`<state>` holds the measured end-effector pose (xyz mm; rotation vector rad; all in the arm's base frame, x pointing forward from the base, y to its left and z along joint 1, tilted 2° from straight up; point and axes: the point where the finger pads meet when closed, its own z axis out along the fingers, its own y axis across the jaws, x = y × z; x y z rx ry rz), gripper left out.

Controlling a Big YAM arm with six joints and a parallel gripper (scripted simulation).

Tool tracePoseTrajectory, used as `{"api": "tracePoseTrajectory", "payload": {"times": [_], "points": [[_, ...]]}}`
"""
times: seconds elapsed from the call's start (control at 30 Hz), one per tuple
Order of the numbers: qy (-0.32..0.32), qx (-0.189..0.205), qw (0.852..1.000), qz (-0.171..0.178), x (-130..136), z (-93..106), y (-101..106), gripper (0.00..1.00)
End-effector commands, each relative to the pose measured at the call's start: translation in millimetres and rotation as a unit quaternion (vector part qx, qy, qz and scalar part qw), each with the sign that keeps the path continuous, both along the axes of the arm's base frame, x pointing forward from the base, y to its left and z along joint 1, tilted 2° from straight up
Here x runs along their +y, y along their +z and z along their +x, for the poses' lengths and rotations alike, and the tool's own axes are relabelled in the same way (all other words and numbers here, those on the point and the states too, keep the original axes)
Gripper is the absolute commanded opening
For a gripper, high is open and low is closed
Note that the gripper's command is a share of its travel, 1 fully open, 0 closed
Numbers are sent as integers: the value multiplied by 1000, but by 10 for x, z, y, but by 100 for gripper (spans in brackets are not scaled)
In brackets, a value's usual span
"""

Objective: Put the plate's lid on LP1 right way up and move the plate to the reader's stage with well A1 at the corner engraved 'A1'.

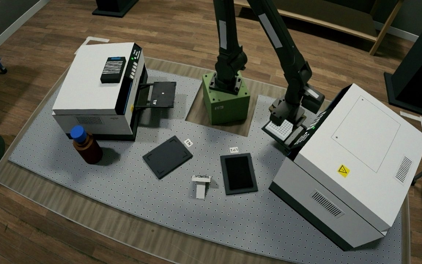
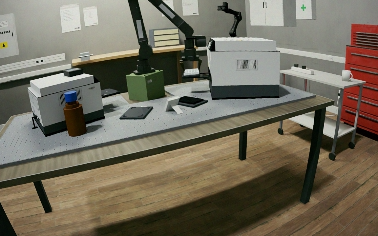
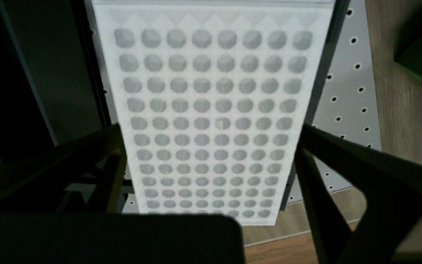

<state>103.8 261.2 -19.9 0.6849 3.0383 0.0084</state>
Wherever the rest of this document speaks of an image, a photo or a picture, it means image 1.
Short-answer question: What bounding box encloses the brown bottle with blue cap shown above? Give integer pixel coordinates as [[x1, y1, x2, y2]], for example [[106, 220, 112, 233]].
[[70, 125, 103, 165]]

